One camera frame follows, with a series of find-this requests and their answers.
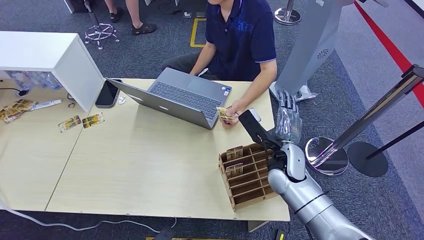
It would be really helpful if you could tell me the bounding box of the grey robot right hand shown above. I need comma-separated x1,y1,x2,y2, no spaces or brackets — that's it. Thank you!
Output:
274,89,303,146

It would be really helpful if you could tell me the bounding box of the grey laptop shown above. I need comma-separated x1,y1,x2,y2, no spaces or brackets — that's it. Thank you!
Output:
105,67,233,131

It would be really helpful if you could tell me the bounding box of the black stanchion with round base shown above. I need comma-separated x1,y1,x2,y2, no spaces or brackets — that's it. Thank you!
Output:
347,119,424,178

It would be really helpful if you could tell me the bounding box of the black power cable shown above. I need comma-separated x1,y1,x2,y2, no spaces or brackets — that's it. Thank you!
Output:
0,86,31,97

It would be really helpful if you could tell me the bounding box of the grey kiosk stand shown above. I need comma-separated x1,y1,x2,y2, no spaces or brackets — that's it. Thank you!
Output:
268,0,357,103

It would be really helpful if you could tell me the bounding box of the grey table leg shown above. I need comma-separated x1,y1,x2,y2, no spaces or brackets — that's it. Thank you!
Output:
247,220,270,233

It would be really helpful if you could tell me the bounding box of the black smartphone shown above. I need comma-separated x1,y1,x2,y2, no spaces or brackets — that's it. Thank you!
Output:
95,78,123,109

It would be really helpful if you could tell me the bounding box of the white flat stick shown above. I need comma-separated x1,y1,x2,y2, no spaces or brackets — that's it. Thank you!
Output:
30,99,63,112

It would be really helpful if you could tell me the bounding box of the person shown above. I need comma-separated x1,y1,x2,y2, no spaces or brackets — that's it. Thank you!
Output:
103,0,158,36
160,0,278,128

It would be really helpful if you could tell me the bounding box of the white cabinet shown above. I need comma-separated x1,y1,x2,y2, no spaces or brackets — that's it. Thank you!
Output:
0,31,106,113

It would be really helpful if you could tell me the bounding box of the printed autumn photo card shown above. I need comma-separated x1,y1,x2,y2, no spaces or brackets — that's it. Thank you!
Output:
225,162,245,178
82,112,106,129
57,115,82,134
226,145,244,162
216,106,238,122

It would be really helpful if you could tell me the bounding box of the white cable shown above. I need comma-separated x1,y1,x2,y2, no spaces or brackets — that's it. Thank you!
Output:
0,198,178,234

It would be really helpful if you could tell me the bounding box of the wooden slotted card rack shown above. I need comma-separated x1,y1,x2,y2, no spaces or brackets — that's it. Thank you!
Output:
217,142,279,212

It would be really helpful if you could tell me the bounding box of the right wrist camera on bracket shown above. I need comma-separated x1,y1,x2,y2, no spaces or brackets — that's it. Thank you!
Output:
237,107,282,151

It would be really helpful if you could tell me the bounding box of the person's left hand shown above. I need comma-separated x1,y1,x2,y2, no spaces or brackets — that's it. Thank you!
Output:
220,98,250,129

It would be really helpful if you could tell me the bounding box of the chrome stool base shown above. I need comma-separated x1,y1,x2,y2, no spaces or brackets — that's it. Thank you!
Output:
82,0,121,51

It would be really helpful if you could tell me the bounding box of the wrapped pack of water bottles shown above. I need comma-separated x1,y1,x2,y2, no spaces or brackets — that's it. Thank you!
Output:
5,70,63,92

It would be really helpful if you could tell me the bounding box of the chrome stanchion with round base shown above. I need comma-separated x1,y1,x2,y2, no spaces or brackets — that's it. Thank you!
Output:
273,0,302,26
304,63,424,176

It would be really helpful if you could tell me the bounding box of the yellow floor tape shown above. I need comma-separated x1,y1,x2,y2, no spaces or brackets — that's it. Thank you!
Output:
190,17,208,49

